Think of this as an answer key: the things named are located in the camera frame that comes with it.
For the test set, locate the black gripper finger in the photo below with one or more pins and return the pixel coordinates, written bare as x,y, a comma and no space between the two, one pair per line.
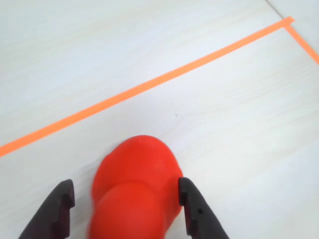
49,219
202,219

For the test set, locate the red rubber duck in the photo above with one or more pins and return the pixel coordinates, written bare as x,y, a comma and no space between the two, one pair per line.
134,194

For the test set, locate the orange tape strip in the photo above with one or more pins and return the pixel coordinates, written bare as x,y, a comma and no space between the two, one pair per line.
302,42
149,84

